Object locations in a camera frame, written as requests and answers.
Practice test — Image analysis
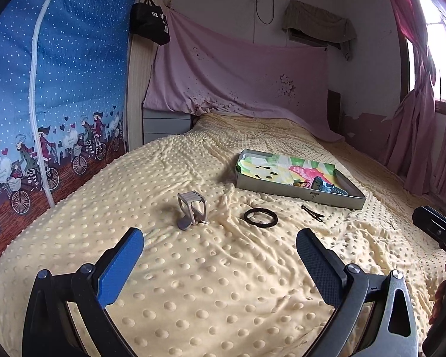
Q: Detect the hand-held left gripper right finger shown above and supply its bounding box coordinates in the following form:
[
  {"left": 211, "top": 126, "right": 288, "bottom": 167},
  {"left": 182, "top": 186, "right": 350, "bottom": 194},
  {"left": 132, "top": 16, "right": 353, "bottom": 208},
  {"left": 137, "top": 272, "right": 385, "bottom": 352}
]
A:
[{"left": 295, "top": 228, "right": 419, "bottom": 357}]

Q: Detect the white wooden cabinet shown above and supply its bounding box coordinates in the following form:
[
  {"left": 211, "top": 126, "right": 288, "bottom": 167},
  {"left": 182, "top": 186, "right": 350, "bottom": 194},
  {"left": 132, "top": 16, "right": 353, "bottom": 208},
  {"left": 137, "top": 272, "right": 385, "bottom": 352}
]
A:
[{"left": 128, "top": 33, "right": 157, "bottom": 150}]

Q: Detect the black tote bag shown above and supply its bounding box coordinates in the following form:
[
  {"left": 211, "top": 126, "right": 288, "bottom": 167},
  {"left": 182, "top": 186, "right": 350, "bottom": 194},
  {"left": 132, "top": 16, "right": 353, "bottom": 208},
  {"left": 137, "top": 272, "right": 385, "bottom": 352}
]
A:
[{"left": 130, "top": 0, "right": 171, "bottom": 46}]

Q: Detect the olive hanging cloth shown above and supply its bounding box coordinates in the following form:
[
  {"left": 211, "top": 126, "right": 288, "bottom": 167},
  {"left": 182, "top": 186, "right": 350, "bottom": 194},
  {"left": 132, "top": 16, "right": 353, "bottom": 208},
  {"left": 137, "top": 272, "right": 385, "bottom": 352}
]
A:
[{"left": 282, "top": 0, "right": 358, "bottom": 60}]

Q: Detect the grey nightstand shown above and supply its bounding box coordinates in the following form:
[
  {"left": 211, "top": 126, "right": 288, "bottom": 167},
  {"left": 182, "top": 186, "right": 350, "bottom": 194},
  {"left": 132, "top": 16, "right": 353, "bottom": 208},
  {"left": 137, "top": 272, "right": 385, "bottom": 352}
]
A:
[{"left": 143, "top": 107, "right": 192, "bottom": 144}]

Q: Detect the window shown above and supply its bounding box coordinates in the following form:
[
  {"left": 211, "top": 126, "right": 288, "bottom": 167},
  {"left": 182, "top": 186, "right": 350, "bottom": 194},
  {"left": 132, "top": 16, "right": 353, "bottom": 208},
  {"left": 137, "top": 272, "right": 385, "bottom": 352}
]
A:
[{"left": 405, "top": 0, "right": 446, "bottom": 105}]

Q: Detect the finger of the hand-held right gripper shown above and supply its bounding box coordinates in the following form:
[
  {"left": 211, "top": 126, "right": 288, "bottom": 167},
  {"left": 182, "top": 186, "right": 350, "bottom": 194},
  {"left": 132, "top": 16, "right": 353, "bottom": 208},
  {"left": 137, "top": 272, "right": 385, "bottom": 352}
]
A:
[{"left": 412, "top": 205, "right": 446, "bottom": 250}]

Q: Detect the pink hanging sheet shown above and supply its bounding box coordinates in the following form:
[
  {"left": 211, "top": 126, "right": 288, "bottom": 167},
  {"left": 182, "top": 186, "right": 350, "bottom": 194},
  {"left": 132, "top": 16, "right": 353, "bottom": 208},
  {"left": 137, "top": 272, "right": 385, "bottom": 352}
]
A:
[{"left": 144, "top": 9, "right": 345, "bottom": 143}]

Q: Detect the translucent grey hair claw clip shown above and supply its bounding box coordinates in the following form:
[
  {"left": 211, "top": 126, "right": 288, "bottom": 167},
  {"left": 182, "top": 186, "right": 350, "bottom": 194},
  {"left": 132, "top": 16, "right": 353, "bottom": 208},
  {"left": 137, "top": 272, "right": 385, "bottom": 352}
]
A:
[{"left": 177, "top": 191, "right": 210, "bottom": 230}]

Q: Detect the black hair tie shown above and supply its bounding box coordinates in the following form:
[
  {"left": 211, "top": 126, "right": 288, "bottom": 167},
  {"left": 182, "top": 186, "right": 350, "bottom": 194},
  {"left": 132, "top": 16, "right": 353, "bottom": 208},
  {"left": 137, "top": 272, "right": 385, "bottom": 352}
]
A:
[{"left": 244, "top": 208, "right": 279, "bottom": 228}]

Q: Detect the blue smartwatch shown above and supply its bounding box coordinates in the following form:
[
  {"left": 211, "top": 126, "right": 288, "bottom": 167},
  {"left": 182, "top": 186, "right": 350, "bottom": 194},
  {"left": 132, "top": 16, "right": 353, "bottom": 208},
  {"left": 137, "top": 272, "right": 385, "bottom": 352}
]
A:
[{"left": 311, "top": 178, "right": 348, "bottom": 195}]

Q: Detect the person's right hand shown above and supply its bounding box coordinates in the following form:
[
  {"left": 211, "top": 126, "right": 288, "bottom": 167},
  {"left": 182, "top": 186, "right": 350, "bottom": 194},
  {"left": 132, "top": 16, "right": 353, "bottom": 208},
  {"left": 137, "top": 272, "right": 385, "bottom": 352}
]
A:
[{"left": 428, "top": 262, "right": 446, "bottom": 325}]

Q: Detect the yellow dotted blanket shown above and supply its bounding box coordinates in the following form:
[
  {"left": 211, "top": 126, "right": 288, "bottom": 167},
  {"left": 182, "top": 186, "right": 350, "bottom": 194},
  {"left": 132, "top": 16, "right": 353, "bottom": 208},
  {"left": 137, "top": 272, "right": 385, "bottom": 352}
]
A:
[{"left": 0, "top": 113, "right": 446, "bottom": 357}]

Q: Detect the blue dotted fabric wardrobe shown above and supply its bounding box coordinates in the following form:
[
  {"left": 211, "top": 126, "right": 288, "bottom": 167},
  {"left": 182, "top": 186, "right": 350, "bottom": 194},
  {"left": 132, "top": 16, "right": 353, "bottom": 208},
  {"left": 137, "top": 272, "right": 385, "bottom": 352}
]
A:
[{"left": 0, "top": 0, "right": 135, "bottom": 268}]

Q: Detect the black power cable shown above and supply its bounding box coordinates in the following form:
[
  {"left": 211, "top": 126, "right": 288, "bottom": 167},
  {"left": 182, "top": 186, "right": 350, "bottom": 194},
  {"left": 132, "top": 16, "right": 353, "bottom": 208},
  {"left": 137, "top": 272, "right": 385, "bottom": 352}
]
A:
[{"left": 254, "top": 0, "right": 276, "bottom": 25}]

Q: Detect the pink curtain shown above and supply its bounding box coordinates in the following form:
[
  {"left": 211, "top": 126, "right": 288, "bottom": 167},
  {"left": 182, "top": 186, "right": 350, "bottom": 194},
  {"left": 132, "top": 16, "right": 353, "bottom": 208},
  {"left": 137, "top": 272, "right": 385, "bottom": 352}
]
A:
[{"left": 381, "top": 0, "right": 446, "bottom": 203}]

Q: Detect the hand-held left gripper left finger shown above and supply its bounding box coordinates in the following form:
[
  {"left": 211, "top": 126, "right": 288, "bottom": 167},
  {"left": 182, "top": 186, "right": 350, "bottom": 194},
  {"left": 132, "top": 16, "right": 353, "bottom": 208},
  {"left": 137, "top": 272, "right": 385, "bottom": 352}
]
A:
[{"left": 22, "top": 227, "right": 145, "bottom": 357}]

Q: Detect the shallow colourful cardboard box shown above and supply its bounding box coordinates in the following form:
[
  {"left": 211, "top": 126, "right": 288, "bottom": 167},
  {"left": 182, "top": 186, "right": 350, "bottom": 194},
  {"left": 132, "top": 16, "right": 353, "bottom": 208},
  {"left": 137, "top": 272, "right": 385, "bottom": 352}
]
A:
[{"left": 234, "top": 149, "right": 367, "bottom": 210}]

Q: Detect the black hair clip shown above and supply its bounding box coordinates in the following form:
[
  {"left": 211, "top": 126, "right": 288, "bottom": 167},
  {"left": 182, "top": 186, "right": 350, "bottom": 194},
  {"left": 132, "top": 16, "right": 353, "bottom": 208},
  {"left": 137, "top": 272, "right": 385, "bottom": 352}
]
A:
[{"left": 301, "top": 204, "right": 325, "bottom": 223}]

